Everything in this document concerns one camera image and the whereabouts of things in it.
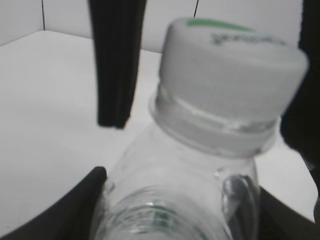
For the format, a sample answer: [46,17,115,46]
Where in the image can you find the white green bottle cap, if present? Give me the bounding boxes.
[159,18,308,123]

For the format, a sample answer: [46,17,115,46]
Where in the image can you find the clear cestbon water bottle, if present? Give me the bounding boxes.
[89,80,284,240]

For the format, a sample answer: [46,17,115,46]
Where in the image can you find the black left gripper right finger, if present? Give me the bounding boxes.
[258,188,320,240]

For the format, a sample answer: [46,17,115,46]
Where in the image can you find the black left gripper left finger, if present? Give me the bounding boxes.
[1,166,107,240]

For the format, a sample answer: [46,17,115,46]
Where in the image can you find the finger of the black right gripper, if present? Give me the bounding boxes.
[278,0,320,176]
[88,0,147,129]

